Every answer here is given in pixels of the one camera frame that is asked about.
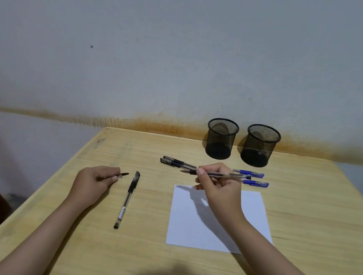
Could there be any person's right hand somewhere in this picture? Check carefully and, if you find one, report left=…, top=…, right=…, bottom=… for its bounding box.
left=189, top=159, right=253, bottom=228

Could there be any person's left hand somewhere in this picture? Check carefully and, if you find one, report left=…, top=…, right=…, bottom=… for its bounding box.
left=67, top=161, right=122, bottom=213

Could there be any black pen cap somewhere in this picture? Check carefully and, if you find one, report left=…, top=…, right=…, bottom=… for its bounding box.
left=111, top=170, right=130, bottom=182

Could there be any clear gel pen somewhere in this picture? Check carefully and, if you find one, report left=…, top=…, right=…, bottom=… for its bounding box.
left=179, top=166, right=252, bottom=183

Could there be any person's right forearm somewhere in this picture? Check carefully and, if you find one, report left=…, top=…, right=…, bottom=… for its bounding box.
left=214, top=213, right=363, bottom=275

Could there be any person's left forearm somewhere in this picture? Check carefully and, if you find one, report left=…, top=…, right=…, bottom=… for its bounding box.
left=0, top=184, right=86, bottom=275

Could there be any white paper sheet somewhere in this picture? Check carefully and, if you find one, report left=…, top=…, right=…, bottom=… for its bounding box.
left=165, top=181, right=279, bottom=259

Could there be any black mesh pen holder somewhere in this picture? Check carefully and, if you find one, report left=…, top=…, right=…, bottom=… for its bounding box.
left=203, top=116, right=241, bottom=162
left=239, top=122, right=283, bottom=170

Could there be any blue capped gel pen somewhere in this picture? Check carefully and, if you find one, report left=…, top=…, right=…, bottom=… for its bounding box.
left=231, top=168, right=265, bottom=179
left=240, top=179, right=270, bottom=189

